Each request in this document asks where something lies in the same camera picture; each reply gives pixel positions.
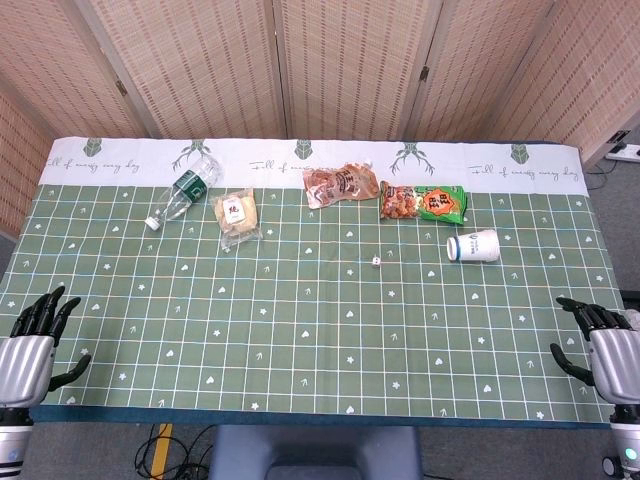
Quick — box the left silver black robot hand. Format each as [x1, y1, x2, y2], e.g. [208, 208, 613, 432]
[0, 285, 93, 410]

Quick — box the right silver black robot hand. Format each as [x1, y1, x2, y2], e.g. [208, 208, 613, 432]
[549, 296, 640, 407]

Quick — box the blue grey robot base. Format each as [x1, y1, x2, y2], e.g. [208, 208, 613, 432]
[207, 424, 424, 480]

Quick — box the white paper cup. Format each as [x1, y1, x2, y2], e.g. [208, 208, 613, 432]
[446, 228, 501, 264]

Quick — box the white power strip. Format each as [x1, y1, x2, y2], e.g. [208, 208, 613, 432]
[604, 143, 640, 162]

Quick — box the clear plastic water bottle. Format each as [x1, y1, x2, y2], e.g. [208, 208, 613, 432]
[144, 154, 224, 231]

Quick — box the green orange snack bag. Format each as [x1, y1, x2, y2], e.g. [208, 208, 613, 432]
[379, 180, 469, 224]

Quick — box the clear bag of beige biscuits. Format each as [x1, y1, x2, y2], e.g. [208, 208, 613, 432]
[209, 187, 265, 253]

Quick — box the green grid tablecloth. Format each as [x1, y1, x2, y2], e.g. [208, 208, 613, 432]
[0, 136, 627, 425]

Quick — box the brown meat snack packet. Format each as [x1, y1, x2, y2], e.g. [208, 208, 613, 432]
[303, 159, 379, 210]

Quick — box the bamboo folding screen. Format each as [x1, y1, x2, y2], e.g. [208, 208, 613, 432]
[0, 0, 640, 236]

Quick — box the black floor cable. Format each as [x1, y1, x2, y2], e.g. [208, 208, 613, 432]
[134, 424, 217, 480]

